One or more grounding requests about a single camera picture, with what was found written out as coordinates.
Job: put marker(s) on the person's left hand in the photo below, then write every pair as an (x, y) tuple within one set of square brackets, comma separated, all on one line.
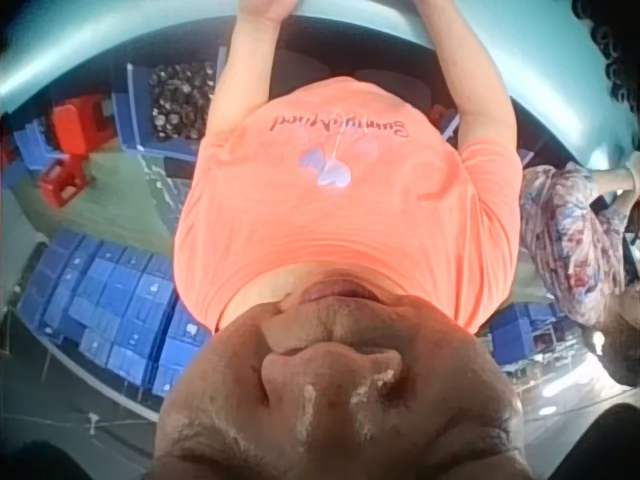
[(267, 9)]

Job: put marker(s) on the person's legs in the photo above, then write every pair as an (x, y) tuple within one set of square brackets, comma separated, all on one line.
[(320, 65)]

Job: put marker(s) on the blue crate of dark metal parts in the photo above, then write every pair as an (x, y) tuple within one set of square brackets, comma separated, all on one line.
[(175, 100)]

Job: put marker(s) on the blue crate with white strip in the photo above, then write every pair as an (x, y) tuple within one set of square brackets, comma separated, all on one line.
[(446, 122)]

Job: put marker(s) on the red plastic stool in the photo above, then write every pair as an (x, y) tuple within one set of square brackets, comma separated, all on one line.
[(75, 145)]

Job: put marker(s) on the small blue crates on floor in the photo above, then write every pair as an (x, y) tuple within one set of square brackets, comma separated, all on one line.
[(35, 145)]

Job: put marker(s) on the stack of blue plastic crates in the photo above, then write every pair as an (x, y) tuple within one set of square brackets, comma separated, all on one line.
[(115, 310)]

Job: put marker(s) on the heap of dark round parts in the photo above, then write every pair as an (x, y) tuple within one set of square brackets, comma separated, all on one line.
[(612, 45)]

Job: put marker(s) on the blue bins with dark parts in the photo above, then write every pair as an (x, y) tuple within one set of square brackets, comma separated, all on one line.
[(530, 335)]

